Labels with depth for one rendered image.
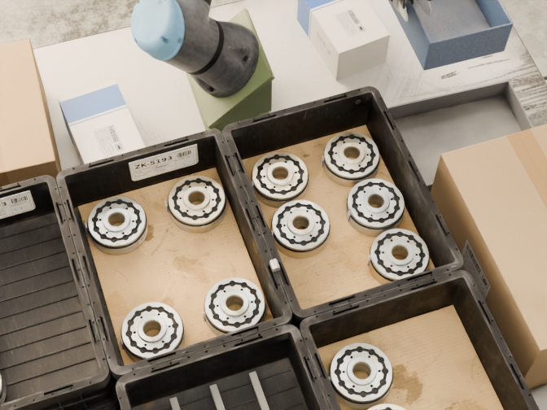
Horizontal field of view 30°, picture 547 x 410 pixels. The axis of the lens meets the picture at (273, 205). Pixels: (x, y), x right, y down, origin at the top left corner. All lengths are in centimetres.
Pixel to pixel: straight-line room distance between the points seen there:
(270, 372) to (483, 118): 76
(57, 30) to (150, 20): 136
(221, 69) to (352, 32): 32
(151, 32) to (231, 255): 44
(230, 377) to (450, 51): 65
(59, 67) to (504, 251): 103
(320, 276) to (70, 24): 169
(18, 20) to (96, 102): 128
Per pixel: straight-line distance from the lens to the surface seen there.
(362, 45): 213
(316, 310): 164
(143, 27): 192
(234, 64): 198
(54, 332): 177
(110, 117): 203
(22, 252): 185
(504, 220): 180
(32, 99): 199
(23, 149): 193
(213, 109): 205
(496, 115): 217
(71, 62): 224
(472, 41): 174
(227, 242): 181
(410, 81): 220
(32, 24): 328
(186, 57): 193
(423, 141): 211
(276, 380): 170
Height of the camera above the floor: 241
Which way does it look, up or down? 59 degrees down
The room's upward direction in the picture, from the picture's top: 1 degrees clockwise
